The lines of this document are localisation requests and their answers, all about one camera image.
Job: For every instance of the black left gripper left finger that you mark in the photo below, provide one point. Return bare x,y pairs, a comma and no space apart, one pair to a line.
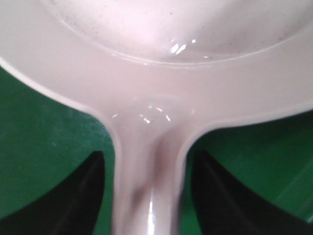
71,208

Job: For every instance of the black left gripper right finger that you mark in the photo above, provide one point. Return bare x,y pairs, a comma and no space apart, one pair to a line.
225,206

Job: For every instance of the beige plastic dustpan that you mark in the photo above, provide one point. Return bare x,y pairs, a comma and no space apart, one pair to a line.
159,74

